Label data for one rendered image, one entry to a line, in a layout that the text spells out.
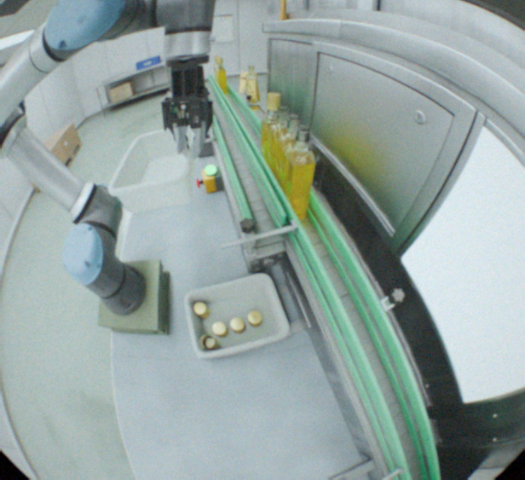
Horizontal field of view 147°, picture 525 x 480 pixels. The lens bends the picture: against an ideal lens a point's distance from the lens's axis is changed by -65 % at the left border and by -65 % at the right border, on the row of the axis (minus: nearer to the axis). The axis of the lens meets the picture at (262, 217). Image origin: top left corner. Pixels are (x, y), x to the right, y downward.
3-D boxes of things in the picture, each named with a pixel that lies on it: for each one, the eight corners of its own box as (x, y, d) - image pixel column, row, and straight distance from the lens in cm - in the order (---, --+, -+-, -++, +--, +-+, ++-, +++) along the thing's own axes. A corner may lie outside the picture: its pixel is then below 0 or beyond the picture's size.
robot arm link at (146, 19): (77, 6, 36) (154, -21, 32) (106, 8, 46) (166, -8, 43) (77, 52, 35) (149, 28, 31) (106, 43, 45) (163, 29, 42)
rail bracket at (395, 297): (389, 313, 55) (421, 291, 45) (367, 326, 52) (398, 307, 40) (382, 299, 55) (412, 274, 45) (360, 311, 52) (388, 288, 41)
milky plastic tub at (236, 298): (288, 339, 59) (293, 334, 50) (204, 361, 60) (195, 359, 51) (268, 283, 63) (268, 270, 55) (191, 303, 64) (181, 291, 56)
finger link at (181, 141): (173, 173, 42) (168, 130, 38) (176, 157, 47) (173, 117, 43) (189, 172, 42) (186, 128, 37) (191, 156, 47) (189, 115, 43)
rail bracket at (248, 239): (295, 249, 54) (302, 215, 44) (227, 268, 51) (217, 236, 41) (290, 240, 55) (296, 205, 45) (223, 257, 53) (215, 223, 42)
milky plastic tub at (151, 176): (123, 225, 48) (103, 194, 43) (145, 162, 63) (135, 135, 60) (200, 214, 41) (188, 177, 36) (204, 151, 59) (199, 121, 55)
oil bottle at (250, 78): (256, 110, 125) (256, 66, 118) (246, 110, 125) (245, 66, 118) (256, 106, 130) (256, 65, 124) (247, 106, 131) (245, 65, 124)
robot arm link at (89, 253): (87, 298, 60) (52, 272, 51) (92, 252, 65) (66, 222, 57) (123, 296, 53) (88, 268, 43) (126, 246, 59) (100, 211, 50)
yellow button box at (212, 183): (223, 190, 88) (221, 176, 83) (204, 194, 88) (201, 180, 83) (220, 180, 93) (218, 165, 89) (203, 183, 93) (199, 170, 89)
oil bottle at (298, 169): (305, 218, 60) (319, 152, 47) (286, 223, 59) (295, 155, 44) (297, 205, 64) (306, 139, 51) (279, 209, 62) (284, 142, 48)
